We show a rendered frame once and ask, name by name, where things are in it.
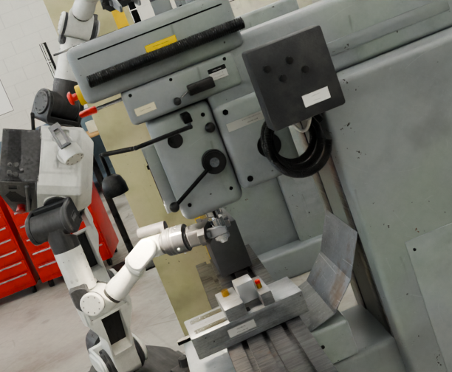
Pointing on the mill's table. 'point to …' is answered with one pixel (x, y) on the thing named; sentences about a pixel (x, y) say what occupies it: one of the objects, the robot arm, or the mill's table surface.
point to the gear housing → (218, 68)
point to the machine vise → (204, 322)
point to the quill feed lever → (210, 164)
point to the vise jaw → (231, 305)
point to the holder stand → (228, 249)
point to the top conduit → (165, 52)
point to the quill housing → (200, 112)
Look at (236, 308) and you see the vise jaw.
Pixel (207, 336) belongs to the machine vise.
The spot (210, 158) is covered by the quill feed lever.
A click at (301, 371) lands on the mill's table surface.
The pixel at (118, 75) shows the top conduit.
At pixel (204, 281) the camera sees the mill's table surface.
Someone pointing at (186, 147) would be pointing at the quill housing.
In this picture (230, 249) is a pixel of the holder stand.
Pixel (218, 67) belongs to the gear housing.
